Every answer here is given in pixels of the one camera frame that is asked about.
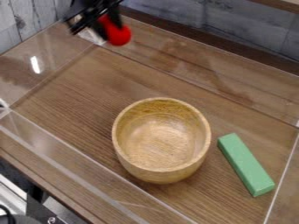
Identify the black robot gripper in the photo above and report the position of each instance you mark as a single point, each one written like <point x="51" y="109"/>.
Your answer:
<point x="90" y="8"/>

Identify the red plush strawberry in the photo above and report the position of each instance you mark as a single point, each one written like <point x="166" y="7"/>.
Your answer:
<point x="118" y="35"/>

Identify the clear acrylic tray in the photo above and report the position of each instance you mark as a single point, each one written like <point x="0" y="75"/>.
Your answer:
<point x="65" y="87"/>

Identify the light wooden bowl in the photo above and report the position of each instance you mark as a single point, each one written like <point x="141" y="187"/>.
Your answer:
<point x="162" y="139"/>

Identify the green rectangular block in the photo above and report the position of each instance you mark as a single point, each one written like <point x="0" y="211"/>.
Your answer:
<point x="249" y="169"/>

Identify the black metal stand base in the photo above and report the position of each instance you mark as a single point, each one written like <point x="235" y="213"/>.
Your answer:
<point x="26" y="211"/>

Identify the clear acrylic corner bracket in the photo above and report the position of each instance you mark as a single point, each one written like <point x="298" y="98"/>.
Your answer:
<point x="83" y="30"/>

